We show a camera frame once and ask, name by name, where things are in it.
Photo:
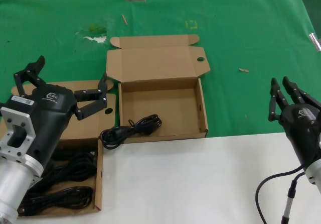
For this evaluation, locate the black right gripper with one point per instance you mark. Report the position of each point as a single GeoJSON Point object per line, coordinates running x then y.
{"type": "Point", "coordinates": [303, 133]}

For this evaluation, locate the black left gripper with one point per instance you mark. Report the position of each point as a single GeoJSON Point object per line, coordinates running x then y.
{"type": "Point", "coordinates": [50, 113]}

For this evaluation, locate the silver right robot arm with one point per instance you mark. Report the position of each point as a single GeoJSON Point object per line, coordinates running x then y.
{"type": "Point", "coordinates": [316, 175]}

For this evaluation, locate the cardboard box with round hole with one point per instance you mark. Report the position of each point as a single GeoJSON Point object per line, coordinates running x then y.
{"type": "Point", "coordinates": [87, 128]}
{"type": "Point", "coordinates": [155, 60]}

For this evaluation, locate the green table cloth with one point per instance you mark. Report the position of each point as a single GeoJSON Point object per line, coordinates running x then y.
{"type": "Point", "coordinates": [250, 20]}

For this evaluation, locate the small wooden splinter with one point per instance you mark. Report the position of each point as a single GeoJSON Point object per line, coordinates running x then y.
{"type": "Point", "coordinates": [124, 19]}

